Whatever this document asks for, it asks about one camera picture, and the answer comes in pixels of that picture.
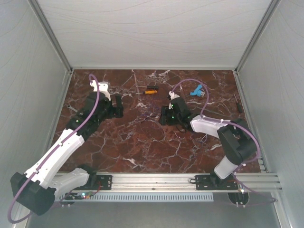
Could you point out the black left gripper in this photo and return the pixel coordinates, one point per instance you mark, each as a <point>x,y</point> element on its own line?
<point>115,111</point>

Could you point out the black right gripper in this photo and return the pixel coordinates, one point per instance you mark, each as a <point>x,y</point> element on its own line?
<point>164,118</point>

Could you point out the black zip tie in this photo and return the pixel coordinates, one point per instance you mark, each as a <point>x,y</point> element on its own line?
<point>150,117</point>

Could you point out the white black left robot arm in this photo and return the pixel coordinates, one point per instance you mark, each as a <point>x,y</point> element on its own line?
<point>37,189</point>

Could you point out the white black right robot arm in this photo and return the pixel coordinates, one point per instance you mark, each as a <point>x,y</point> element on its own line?
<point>238,143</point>

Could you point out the blue plastic connector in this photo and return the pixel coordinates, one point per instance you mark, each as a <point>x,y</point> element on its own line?
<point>198,91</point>

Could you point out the silver wrench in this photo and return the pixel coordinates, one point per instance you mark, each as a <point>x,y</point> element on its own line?
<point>71,108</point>

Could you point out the small black screwdriver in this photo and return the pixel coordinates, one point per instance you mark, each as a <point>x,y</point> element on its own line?
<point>239,107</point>

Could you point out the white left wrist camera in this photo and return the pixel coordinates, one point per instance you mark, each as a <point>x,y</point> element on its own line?
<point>102,87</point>

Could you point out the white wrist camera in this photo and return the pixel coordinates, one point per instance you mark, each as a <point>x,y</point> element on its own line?
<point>172,95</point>
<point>102,87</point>

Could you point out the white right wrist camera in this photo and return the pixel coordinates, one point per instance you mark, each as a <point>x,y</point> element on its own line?
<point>172,95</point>

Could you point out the yellow handled screwdriver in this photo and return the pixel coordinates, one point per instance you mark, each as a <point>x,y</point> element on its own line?
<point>149,92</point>

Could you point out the black handled screwdriver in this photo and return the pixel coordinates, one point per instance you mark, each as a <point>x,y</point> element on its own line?
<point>152,87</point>

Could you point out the black right mount plate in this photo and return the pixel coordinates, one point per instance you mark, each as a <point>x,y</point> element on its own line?
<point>208,182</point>

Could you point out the black mount plate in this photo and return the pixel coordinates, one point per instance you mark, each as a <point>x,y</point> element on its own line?
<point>99,182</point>
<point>208,182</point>

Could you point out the grey slotted cable duct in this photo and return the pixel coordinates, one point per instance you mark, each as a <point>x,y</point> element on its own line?
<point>142,197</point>

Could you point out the black left mount plate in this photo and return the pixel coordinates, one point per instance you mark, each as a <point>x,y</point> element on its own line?
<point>99,182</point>

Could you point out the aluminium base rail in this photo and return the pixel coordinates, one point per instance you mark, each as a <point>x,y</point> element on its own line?
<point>180,182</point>

